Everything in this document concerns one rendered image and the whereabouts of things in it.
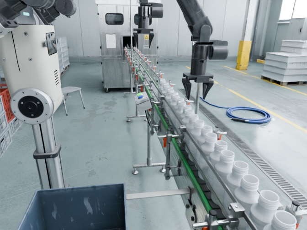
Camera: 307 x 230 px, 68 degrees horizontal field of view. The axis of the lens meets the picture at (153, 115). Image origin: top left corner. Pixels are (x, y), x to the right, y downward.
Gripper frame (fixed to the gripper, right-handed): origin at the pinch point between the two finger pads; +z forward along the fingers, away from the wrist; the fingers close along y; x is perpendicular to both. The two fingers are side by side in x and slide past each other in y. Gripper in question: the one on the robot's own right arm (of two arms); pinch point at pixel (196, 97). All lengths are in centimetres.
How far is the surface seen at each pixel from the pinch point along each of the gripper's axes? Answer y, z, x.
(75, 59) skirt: -218, 111, 1017
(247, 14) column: 457, -77, 781
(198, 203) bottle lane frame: -5.4, 28.7, -25.3
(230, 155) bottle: 1.1, 8.8, -29.4
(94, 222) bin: -41, 46, -11
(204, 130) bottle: -0.7, 8.1, -13.5
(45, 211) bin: -58, 38, -11
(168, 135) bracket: -10.8, 15.0, -1.4
